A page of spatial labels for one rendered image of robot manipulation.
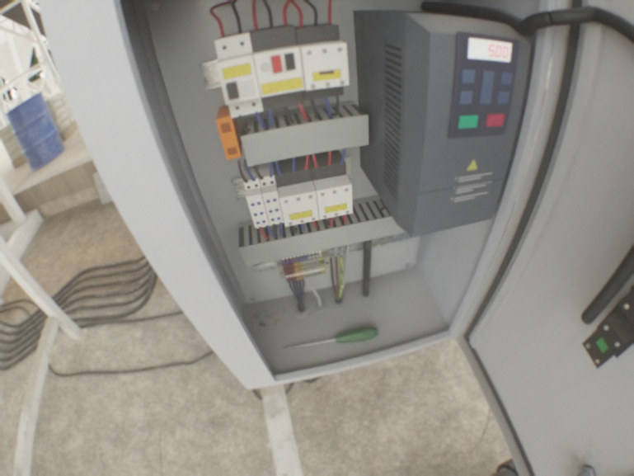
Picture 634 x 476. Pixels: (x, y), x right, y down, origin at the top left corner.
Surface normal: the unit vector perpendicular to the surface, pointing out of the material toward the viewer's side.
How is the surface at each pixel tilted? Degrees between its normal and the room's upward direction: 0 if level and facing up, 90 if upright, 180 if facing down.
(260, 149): 90
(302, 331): 0
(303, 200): 90
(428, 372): 0
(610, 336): 90
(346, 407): 0
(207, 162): 90
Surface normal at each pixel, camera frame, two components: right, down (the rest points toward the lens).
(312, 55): 0.20, 0.66
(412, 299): -0.10, -0.73
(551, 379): -0.97, 0.22
